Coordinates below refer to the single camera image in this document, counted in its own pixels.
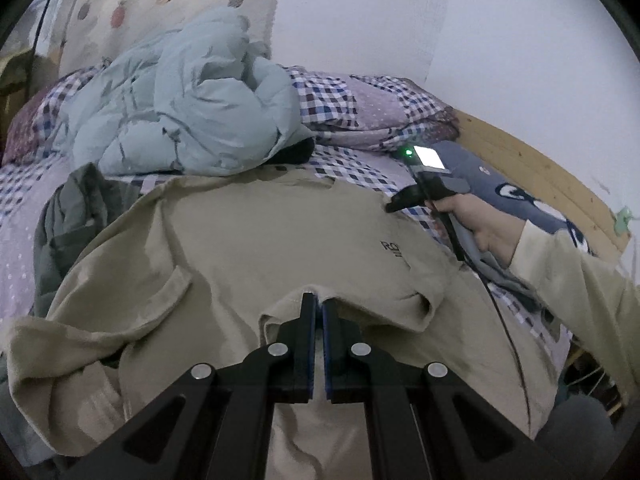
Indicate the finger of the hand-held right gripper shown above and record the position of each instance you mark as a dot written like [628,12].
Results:
[402,202]

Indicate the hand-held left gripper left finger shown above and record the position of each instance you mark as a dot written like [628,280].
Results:
[311,345]

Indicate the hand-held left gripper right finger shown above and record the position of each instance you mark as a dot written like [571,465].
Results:
[327,350]

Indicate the beige sweatshirt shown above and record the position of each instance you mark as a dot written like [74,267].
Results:
[250,240]

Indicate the person's right hand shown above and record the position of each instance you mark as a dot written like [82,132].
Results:
[485,220]

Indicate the wooden bed headboard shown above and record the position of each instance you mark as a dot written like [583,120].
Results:
[540,170]

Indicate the blue printed pillow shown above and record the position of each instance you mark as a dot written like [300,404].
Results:
[545,215]

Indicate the small green ornament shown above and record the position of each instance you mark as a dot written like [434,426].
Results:
[622,220]

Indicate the light blue puffer jacket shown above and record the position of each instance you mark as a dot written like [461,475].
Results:
[190,100]

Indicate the person's grey trousers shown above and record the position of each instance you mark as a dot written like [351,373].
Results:
[580,430]

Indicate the dark green t-shirt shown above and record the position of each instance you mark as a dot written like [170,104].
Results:
[70,210]

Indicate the checkered bed sheet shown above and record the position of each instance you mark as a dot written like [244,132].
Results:
[20,240]

